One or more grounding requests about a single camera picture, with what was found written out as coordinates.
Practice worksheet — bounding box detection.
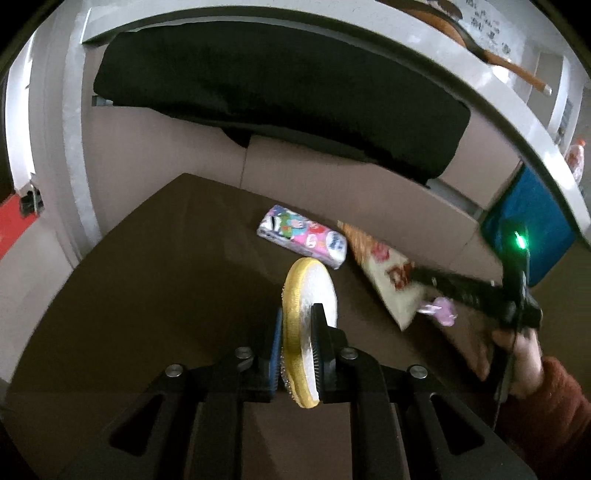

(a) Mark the white gold round lid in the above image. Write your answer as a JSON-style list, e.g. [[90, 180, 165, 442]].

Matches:
[[280, 257, 338, 409]]

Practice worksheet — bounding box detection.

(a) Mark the cream snack wrapper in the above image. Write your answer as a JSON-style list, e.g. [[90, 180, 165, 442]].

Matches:
[[338, 221, 426, 331]]

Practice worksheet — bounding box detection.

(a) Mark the blue towel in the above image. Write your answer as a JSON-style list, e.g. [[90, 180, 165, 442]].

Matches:
[[481, 166, 576, 287]]

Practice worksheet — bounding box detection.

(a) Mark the pink heart-shaped wrapper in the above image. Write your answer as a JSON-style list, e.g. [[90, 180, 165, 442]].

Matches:
[[417, 297, 457, 327]]

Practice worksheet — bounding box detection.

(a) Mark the wok with wooden handle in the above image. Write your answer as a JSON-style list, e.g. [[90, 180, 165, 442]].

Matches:
[[382, 1, 553, 97]]

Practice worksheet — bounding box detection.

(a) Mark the pink tissue pack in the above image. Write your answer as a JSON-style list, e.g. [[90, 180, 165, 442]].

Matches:
[[256, 205, 348, 270]]

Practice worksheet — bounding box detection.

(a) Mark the dark red sleeve forearm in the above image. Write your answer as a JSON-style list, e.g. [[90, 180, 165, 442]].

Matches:
[[520, 357, 590, 479]]

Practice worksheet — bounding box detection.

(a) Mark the black cloth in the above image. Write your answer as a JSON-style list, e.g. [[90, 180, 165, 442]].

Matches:
[[93, 22, 471, 183]]

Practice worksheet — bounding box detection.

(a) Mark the red label plastic bottle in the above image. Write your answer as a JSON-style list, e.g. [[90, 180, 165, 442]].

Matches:
[[565, 139, 586, 185]]

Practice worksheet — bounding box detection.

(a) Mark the cardboard panel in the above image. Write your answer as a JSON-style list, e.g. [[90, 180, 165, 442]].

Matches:
[[80, 43, 532, 287]]

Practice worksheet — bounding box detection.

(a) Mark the person's right hand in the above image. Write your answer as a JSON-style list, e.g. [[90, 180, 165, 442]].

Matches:
[[473, 328, 544, 399]]

